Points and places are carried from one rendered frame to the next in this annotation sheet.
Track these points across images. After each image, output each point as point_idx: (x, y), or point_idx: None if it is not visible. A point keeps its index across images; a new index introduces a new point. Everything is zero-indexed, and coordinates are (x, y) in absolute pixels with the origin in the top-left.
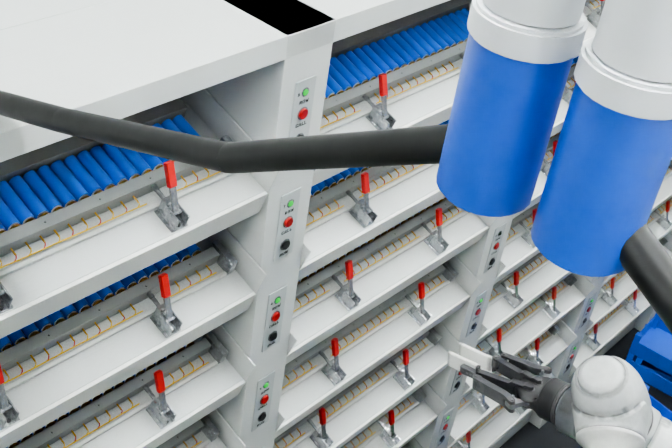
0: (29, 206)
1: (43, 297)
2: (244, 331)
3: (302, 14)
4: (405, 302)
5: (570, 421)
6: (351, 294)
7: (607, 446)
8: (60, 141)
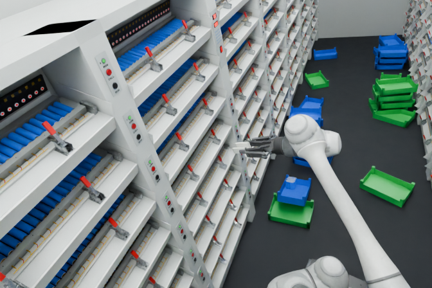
0: None
1: None
2: (143, 181)
3: (81, 23)
4: (209, 139)
5: (290, 150)
6: (184, 144)
7: (313, 152)
8: None
